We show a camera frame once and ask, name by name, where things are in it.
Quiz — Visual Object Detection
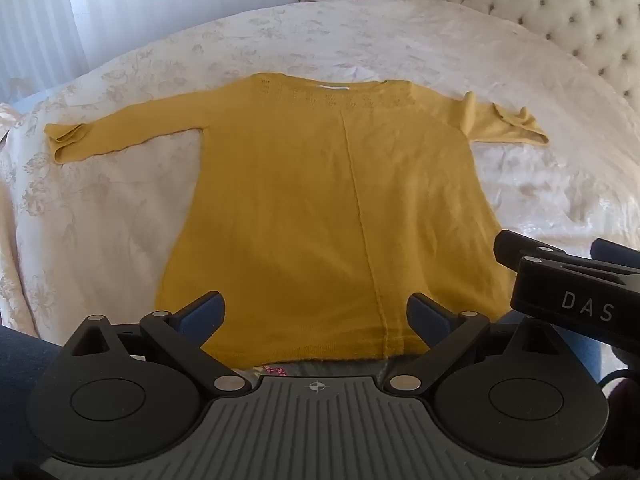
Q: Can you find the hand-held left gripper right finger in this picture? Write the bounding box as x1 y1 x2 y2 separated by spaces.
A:
384 292 582 397

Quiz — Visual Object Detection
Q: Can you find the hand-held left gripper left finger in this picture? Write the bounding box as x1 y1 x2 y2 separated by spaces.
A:
74 290 254 399

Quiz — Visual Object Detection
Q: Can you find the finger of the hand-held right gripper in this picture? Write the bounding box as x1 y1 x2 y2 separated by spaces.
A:
510 254 640 349
493 229 594 269

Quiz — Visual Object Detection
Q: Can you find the yellow knit sweater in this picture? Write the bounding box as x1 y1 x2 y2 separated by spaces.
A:
44 72 551 367

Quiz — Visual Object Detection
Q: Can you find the person's right leg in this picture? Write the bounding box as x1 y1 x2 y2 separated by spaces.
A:
570 330 602 383

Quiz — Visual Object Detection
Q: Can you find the person's leg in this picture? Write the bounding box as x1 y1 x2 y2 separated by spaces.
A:
0 327 68 461
570 330 602 383

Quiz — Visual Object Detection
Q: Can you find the floral patterned cloth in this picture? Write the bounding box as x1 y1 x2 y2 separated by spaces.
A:
250 364 301 379

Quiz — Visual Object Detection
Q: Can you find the cream floral bedspread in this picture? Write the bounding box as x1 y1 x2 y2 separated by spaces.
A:
0 0 640 377

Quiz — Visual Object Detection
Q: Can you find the person's left leg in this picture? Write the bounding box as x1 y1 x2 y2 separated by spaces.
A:
0 327 68 461

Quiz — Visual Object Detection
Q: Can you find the cream tufted headboard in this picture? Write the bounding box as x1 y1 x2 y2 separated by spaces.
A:
407 0 640 126

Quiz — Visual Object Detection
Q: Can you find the white curtain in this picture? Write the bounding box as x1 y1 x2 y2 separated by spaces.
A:
0 0 168 91

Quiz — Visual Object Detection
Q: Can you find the black cable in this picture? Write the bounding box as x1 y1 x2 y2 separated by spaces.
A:
597 367 640 401

